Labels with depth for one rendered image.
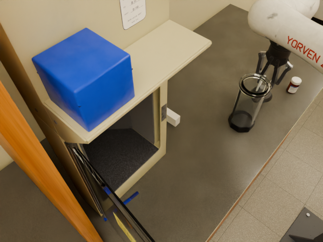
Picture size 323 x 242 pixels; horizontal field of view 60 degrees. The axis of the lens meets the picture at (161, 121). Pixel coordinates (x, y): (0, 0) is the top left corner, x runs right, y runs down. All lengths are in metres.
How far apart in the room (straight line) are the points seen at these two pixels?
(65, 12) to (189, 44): 0.24
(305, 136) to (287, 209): 0.67
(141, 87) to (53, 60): 0.15
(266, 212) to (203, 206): 1.13
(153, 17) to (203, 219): 0.65
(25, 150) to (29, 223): 0.66
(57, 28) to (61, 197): 0.28
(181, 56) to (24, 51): 0.27
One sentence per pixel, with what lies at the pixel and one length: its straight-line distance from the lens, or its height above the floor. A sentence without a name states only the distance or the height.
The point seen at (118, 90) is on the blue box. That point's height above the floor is 1.55.
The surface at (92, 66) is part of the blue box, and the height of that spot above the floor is 1.60.
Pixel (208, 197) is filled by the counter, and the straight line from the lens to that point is 1.00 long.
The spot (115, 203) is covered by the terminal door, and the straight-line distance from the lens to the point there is 0.50.
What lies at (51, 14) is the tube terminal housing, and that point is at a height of 1.64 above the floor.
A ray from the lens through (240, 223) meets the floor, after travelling 2.01.
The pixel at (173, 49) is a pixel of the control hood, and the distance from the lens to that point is 0.56.
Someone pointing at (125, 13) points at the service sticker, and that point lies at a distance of 0.53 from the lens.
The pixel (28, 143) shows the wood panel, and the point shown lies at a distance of 0.40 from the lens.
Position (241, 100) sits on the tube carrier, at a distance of 1.04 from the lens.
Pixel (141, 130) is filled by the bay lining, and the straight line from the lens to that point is 1.00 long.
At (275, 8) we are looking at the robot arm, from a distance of 0.87.
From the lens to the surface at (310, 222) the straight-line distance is 2.15.
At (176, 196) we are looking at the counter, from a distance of 0.99.
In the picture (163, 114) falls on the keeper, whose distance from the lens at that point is 0.84.
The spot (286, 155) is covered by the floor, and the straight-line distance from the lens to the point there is 2.35.
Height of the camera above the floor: 1.86
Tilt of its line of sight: 53 degrees down
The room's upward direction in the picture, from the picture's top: straight up
